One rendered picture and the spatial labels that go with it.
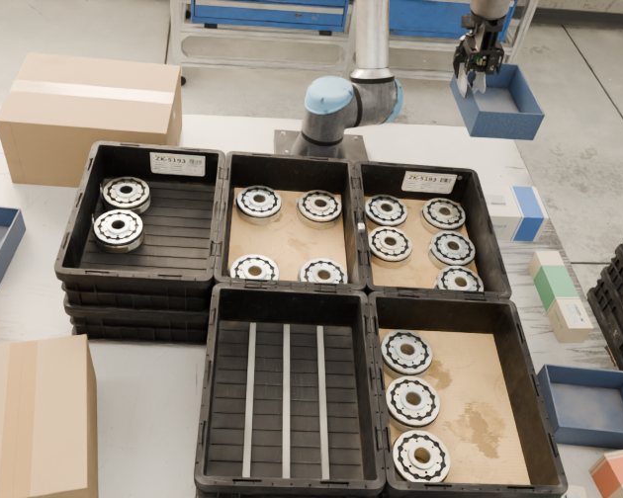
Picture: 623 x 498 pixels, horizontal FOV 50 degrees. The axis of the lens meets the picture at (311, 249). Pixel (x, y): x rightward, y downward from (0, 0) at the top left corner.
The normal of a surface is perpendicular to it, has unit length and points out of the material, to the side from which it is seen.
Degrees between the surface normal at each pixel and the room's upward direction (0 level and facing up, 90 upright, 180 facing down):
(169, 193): 0
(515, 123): 90
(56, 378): 0
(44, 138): 90
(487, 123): 90
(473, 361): 0
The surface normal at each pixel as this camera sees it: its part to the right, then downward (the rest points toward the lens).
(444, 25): 0.08, 0.74
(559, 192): 0.11, -0.68
